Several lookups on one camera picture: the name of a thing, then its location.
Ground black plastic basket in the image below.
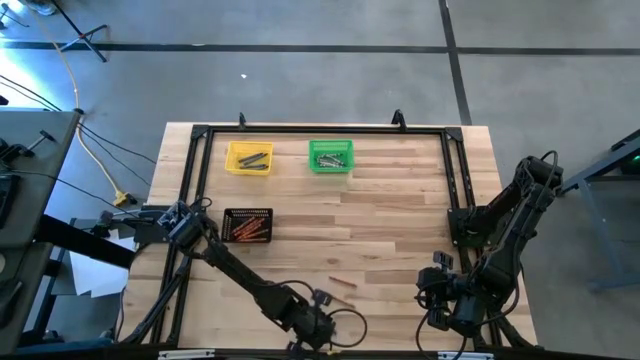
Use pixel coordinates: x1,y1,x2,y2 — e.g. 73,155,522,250
221,207,275,245

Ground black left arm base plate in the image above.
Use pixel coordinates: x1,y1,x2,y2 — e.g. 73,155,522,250
133,204,207,245

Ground yellow floor cable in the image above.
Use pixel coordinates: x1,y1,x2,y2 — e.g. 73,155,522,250
19,0,132,208

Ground black desk clamp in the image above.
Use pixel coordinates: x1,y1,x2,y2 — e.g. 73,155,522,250
0,130,56,161

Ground silver table edge bracket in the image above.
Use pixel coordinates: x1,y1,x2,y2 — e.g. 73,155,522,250
157,349,216,360
437,351,495,360

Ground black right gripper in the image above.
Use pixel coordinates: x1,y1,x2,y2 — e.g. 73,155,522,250
416,250,490,337

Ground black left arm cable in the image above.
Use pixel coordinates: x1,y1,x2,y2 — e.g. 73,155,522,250
269,279,369,350

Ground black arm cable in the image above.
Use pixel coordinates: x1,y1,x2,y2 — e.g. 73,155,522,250
269,279,369,350
414,294,521,360

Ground grey side desk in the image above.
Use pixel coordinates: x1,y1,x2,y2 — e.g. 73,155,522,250
0,109,81,354

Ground black desk support bar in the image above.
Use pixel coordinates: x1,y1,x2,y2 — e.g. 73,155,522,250
37,214,136,269

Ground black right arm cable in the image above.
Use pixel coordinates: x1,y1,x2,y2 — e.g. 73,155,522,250
414,294,521,360

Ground black floor stand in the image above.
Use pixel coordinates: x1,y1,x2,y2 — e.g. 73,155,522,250
49,0,109,64

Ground green plastic basket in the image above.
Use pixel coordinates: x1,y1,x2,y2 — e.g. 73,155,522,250
308,139,356,175

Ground person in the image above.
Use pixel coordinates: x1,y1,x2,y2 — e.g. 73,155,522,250
19,337,115,354

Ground blue-grey metal table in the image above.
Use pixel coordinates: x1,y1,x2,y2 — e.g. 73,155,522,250
551,128,640,292

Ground white paper sheets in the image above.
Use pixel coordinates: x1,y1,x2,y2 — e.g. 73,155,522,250
68,248,132,297

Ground yellow plastic basket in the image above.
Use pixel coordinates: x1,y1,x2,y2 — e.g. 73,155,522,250
223,141,275,177

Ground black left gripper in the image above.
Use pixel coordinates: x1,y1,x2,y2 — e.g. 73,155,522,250
284,288,341,360

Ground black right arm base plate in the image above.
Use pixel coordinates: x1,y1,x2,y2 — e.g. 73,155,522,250
447,207,524,250

